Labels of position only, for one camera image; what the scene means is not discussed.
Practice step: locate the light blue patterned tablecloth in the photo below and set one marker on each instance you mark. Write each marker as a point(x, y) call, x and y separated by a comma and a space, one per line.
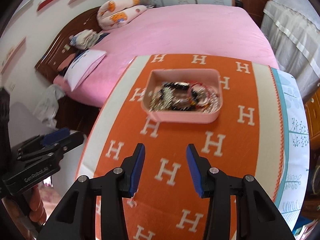
point(294, 178)

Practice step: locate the wooden desk with drawers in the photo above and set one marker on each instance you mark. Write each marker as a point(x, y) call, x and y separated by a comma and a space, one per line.
point(312, 110)

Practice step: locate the rolled bear pattern quilt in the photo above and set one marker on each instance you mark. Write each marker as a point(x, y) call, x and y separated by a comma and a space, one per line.
point(117, 13)

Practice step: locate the white lace covered furniture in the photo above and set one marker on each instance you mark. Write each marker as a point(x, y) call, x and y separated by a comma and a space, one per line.
point(292, 29)

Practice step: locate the white crumpled clothes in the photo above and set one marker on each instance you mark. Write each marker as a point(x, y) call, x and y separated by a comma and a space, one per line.
point(48, 105)

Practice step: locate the orange H pattern blanket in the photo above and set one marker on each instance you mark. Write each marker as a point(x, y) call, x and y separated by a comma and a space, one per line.
point(246, 138)

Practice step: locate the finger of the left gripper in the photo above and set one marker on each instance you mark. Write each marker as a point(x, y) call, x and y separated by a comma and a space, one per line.
point(55, 137)
point(65, 145)

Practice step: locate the pink jewelry tray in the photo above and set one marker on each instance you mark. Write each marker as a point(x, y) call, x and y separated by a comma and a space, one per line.
point(191, 96)

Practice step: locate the dark wooden headboard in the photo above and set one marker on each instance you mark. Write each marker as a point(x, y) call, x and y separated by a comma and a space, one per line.
point(60, 48)

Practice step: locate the person's left hand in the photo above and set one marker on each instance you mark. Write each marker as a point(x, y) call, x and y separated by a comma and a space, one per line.
point(37, 212)

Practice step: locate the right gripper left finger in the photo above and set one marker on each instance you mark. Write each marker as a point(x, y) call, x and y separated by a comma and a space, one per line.
point(74, 216)

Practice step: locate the white pillow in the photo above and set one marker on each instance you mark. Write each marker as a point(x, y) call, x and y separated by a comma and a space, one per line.
point(82, 66)

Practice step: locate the folded beige clothes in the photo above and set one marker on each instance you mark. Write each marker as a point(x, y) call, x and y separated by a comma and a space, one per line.
point(84, 39)

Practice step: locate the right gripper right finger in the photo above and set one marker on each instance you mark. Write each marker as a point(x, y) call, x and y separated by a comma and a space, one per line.
point(257, 217)

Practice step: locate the pink bed sheet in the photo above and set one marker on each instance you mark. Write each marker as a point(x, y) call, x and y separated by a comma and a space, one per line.
point(200, 29)

